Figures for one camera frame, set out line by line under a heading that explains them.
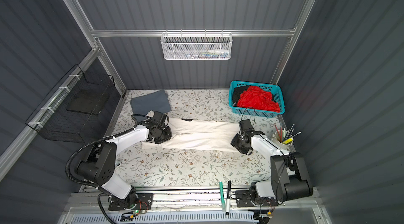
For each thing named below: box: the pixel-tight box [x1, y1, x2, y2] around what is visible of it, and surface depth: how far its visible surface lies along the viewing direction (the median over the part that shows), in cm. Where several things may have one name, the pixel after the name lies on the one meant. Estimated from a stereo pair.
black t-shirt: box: [232, 85, 249, 107], surface depth 111 cm
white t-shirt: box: [142, 110, 240, 150], surface depth 98 cm
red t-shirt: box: [236, 85, 281, 114], surface depth 109 cm
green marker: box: [219, 180, 226, 213], surface depth 76 cm
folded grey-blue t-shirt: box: [129, 89, 173, 124], surface depth 114 cm
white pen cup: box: [271, 123, 302, 150], surface depth 86 cm
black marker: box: [225, 180, 231, 216], surface depth 74 cm
